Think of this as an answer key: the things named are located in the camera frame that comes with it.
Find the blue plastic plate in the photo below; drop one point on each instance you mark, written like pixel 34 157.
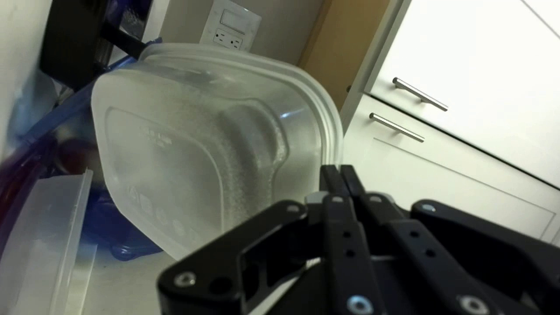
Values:
pixel 116 229

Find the clear container with purple lid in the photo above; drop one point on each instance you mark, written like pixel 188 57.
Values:
pixel 41 246

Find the clear plastic bowl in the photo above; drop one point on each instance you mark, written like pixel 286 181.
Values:
pixel 193 146

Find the white wall cabinet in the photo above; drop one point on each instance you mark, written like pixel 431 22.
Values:
pixel 496 59

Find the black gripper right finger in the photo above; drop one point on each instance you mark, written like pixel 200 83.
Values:
pixel 466 251

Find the white wall outlet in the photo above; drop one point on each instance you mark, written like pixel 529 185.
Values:
pixel 230 27

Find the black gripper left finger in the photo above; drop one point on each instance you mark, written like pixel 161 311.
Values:
pixel 343 257

